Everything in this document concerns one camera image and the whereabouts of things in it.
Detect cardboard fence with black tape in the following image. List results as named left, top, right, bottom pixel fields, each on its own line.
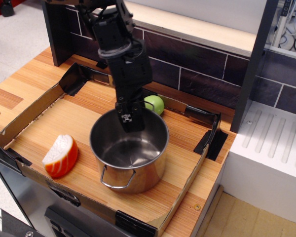
left=0, top=63, right=232, bottom=237

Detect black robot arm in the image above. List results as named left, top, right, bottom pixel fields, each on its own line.
left=42, top=0, right=152, bottom=132

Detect stainless steel metal pot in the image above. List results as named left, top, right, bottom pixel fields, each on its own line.
left=89, top=108, right=169, bottom=194

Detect orange salmon sushi toy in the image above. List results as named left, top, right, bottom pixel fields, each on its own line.
left=42, top=135, right=78, bottom=178

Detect cables behind white frame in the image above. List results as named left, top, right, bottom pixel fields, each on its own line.
left=271, top=0, right=296, bottom=54

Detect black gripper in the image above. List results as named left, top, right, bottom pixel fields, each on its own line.
left=98, top=39, right=152, bottom=133

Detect white dish drying rack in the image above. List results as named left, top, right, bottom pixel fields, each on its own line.
left=230, top=102, right=296, bottom=178

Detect dark grey vertical post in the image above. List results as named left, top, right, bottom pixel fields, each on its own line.
left=230, top=0, right=278, bottom=133

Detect dark left shelf post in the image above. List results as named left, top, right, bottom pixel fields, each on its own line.
left=42, top=1, right=74, bottom=67

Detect green toy apple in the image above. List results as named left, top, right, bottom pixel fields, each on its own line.
left=144, top=95, right=165, bottom=115

